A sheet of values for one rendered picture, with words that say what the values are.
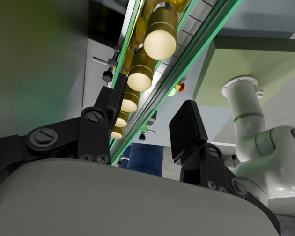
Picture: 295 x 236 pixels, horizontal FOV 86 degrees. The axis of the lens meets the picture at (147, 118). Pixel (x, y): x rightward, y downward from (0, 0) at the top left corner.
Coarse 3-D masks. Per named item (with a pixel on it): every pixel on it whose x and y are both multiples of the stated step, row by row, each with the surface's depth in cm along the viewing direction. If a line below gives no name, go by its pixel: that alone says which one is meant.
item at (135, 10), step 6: (138, 0) 30; (138, 6) 31; (132, 12) 32; (132, 18) 33; (132, 24) 34; (126, 36) 36; (126, 42) 37; (120, 54) 40; (120, 60) 42; (120, 66) 45; (114, 78) 47; (114, 84) 50
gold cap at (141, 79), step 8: (136, 56) 22; (144, 56) 21; (136, 64) 20; (144, 64) 20; (152, 64) 21; (136, 72) 19; (144, 72) 20; (152, 72) 21; (128, 80) 20; (136, 80) 20; (144, 80) 20; (152, 80) 21; (136, 88) 22; (144, 88) 21
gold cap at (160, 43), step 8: (160, 8) 17; (152, 16) 17; (160, 16) 16; (168, 16) 16; (152, 24) 16; (160, 24) 15; (168, 24) 16; (176, 24) 17; (152, 32) 15; (160, 32) 15; (168, 32) 15; (176, 32) 16; (144, 40) 16; (152, 40) 16; (160, 40) 16; (168, 40) 15; (176, 40) 16; (144, 48) 17; (152, 48) 16; (160, 48) 16; (168, 48) 16; (152, 56) 17; (160, 56) 17; (168, 56) 17
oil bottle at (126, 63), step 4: (132, 32) 32; (128, 44) 29; (128, 52) 28; (128, 56) 28; (132, 56) 28; (124, 60) 28; (128, 60) 27; (124, 64) 28; (128, 64) 28; (124, 68) 28; (128, 68) 28; (120, 72) 30; (124, 72) 29; (128, 72) 28
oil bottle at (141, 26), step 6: (138, 18) 24; (138, 24) 23; (144, 24) 23; (138, 30) 23; (144, 30) 23; (132, 36) 24; (138, 36) 23; (144, 36) 23; (132, 42) 24; (138, 42) 24; (132, 48) 25; (132, 54) 26; (156, 60) 26
